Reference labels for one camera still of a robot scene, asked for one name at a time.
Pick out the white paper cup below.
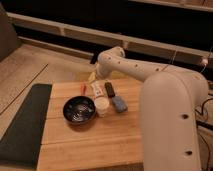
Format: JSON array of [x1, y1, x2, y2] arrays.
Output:
[[94, 97, 110, 117]]

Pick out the yellow object behind board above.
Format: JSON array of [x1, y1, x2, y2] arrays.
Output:
[[88, 71, 97, 83]]

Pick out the dark green mat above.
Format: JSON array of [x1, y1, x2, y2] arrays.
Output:
[[0, 84, 52, 167]]

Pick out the black floor cables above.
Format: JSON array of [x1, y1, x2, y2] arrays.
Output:
[[194, 78, 213, 171]]

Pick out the dark brown bar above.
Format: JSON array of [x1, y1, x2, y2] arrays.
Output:
[[104, 82, 115, 98]]

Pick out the blue sponge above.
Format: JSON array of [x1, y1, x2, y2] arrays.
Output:
[[112, 96, 128, 113]]

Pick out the orange carrot toy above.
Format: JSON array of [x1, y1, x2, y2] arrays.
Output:
[[81, 84, 86, 95]]

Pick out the white shelf rail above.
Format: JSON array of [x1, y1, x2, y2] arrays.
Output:
[[7, 12, 213, 63]]

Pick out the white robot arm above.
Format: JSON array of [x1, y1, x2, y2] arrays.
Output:
[[96, 47, 208, 171]]

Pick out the dark ceramic bowl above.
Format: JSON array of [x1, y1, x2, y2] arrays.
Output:
[[63, 96, 96, 125]]

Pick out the wooden cutting board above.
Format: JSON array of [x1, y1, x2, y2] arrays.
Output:
[[37, 78, 143, 171]]

